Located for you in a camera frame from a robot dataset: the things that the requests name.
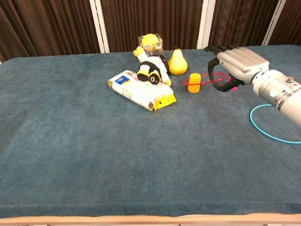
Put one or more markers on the white post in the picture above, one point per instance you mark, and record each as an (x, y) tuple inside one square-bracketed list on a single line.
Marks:
[(205, 23), (275, 21), (100, 26)]

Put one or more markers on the brown curtain panel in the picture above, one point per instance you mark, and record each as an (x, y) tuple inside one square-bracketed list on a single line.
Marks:
[(291, 23), (152, 21), (47, 26), (242, 21)]

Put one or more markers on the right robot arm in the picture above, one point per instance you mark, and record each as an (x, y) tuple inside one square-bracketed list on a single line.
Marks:
[(279, 91)]

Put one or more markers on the black white yellow plush toy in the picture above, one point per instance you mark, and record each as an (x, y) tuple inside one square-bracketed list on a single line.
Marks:
[(152, 68)]

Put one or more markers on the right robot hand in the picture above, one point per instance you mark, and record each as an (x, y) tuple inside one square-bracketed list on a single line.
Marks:
[(242, 61)]

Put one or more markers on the blue table cloth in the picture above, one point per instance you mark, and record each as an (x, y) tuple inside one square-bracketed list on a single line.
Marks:
[(94, 146)]

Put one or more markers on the yellow toy pear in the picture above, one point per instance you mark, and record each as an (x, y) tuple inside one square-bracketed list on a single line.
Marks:
[(178, 64)]

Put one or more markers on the clear box with yellow ball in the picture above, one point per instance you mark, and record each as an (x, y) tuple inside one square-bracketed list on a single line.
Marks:
[(150, 42)]

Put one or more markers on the yellow plastic cup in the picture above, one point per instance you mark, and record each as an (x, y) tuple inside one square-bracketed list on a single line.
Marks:
[(194, 84)]

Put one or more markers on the pink plastic cup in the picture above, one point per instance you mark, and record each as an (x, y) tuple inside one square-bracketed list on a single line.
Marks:
[(234, 88)]

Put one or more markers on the white snack bag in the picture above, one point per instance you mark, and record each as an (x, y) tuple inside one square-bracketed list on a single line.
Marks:
[(138, 90)]

